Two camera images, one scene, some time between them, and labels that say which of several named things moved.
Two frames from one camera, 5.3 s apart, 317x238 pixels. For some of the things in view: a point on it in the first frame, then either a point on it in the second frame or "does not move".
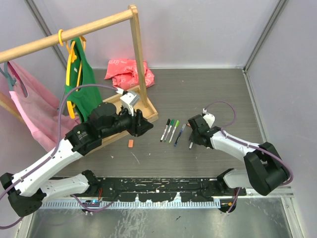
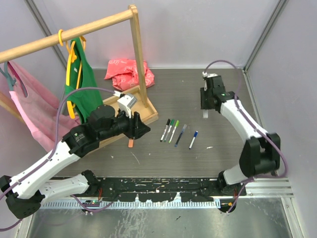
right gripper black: [193, 139] -> [204, 105]
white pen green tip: [172, 135] does not move
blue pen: [178, 138] does not move
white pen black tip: [164, 133] does not move
